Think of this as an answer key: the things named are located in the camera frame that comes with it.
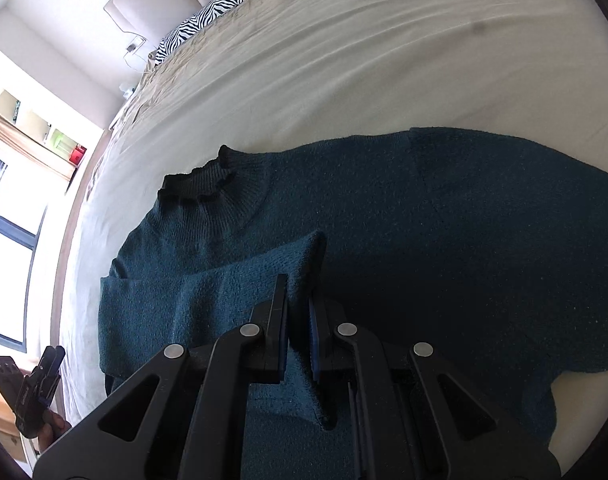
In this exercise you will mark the beige window curtain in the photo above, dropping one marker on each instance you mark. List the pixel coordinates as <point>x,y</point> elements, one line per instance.
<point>34,151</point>

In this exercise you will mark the white wall shelf unit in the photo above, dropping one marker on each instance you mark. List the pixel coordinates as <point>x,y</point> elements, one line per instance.
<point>35,126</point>

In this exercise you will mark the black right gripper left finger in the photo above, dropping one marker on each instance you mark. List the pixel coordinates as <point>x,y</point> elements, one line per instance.
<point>182,415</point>

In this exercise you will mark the person's left hand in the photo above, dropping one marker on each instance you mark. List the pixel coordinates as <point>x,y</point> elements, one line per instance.
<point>52,429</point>

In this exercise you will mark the red box on shelf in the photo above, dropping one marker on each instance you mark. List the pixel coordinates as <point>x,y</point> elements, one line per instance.
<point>77,154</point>

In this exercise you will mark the beige bed sheet mattress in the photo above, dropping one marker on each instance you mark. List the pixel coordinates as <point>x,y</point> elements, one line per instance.
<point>281,73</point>

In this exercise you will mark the dark teal knit sweater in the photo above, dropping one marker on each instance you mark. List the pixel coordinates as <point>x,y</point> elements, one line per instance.
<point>493,249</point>

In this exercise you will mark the zebra print pillow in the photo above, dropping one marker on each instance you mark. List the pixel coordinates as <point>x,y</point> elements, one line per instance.
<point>191,26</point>

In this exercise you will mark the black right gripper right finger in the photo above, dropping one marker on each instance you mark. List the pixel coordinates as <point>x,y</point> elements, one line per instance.
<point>413,415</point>

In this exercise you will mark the dark framed window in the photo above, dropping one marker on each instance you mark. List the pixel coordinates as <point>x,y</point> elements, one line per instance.
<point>22,206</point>

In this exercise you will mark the charger with white cable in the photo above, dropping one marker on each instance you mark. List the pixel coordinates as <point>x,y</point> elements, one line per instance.
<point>131,57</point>

